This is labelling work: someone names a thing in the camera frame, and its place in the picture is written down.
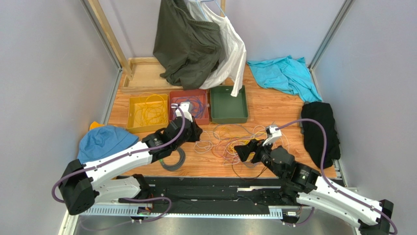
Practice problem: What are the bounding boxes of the white cable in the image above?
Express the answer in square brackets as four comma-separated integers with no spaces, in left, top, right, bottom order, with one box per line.
[193,130,214,155]

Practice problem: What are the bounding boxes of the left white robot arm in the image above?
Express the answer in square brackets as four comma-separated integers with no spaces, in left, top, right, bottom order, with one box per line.
[53,117,203,215]

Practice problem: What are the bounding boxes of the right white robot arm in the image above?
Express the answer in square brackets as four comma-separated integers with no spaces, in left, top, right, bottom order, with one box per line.
[234,139,394,235]

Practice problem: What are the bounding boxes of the yellow plastic bin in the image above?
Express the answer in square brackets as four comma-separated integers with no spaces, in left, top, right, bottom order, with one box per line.
[126,93,169,134]

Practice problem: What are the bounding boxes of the red plastic bin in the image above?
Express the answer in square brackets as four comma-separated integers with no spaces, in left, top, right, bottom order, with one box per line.
[168,89,210,125]

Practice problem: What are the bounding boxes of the green plastic bin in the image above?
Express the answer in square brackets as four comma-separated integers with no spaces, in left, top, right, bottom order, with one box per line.
[209,85,249,124]

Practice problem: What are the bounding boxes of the black cloth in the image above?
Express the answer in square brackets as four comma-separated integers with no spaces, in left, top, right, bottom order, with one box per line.
[301,101,341,169]

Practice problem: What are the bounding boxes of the white hanging shirt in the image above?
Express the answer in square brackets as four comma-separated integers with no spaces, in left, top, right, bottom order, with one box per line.
[187,0,247,97]

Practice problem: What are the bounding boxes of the blue bucket hat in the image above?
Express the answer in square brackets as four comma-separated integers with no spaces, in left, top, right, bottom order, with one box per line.
[77,125,139,164]

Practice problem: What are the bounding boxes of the yellow cloth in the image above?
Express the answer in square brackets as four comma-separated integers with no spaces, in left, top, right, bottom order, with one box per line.
[89,121,105,130]

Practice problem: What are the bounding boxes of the dark green hanging garment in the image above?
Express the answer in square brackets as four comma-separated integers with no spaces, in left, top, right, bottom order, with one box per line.
[153,0,225,90]

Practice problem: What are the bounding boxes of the turquoise cloth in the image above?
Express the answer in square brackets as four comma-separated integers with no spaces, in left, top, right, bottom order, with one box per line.
[247,55,322,102]

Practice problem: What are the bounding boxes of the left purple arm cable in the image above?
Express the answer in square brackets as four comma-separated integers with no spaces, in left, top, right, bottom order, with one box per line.
[52,106,186,224]

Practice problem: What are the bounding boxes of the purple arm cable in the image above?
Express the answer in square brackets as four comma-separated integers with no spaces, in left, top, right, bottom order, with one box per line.
[275,117,399,235]
[52,106,186,224]

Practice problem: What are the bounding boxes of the thin black cable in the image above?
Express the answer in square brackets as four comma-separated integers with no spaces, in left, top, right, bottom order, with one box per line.
[231,164,269,182]

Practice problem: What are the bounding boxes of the tangled pile of cables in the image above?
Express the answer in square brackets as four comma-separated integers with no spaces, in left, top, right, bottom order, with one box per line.
[193,122,291,168]

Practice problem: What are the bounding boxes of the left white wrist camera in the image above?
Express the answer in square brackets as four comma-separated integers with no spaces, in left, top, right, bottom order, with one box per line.
[170,101,194,122]

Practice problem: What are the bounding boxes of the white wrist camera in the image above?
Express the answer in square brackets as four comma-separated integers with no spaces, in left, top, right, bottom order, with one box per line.
[170,101,194,122]
[262,125,282,146]

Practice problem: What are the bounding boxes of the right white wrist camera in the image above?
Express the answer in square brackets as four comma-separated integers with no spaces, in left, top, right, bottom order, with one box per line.
[262,125,282,146]

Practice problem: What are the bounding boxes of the blue cables in bin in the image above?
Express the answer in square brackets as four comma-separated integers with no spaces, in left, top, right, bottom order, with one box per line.
[171,95,206,120]

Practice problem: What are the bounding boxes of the yellow cables in bin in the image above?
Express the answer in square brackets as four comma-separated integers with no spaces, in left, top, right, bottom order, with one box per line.
[133,94,169,127]

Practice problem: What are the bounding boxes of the grey coiled cable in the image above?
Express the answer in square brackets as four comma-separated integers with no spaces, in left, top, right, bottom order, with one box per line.
[159,146,186,172]

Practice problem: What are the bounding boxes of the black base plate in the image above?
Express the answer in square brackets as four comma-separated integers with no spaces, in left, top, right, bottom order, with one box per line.
[130,176,303,216]

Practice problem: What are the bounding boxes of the wooden tray frame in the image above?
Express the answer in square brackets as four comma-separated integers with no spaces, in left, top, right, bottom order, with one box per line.
[120,57,183,94]

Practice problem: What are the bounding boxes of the slotted metal rail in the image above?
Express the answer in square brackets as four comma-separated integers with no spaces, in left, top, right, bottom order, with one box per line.
[81,204,283,219]

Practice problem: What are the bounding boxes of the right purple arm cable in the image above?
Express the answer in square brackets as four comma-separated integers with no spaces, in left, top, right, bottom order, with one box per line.
[275,117,399,235]

